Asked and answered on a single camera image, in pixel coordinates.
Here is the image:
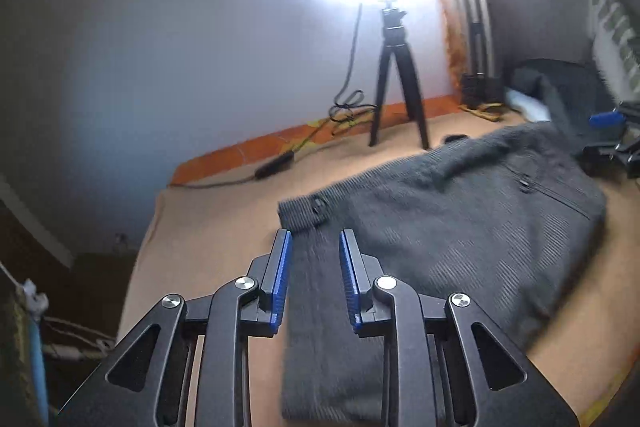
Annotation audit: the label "folded tripod with silver legs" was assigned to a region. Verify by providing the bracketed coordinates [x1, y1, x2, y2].
[440, 0, 505, 108]

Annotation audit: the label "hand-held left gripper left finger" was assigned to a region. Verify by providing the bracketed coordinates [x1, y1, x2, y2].
[56, 229, 293, 427]

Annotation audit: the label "dark grey pants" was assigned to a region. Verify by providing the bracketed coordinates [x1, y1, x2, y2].
[277, 123, 608, 422]

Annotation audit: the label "dark grey garment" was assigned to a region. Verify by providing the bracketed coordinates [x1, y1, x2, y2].
[511, 58, 626, 145]

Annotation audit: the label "white patterned pillow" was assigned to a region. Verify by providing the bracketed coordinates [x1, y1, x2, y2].
[587, 0, 640, 100]

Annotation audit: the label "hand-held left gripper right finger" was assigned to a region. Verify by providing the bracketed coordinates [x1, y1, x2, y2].
[339, 229, 581, 427]

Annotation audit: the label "light blue pipe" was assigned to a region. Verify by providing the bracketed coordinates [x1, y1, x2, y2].
[22, 278, 51, 427]

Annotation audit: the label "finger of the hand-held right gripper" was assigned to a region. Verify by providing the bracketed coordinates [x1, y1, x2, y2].
[583, 103, 640, 178]

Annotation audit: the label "orange patterned cloth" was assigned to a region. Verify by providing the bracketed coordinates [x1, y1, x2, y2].
[167, 96, 463, 188]

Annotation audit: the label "black power cable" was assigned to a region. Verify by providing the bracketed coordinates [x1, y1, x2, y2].
[172, 4, 379, 190]

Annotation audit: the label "black tripod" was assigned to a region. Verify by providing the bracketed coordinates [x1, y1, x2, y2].
[368, 0, 432, 151]

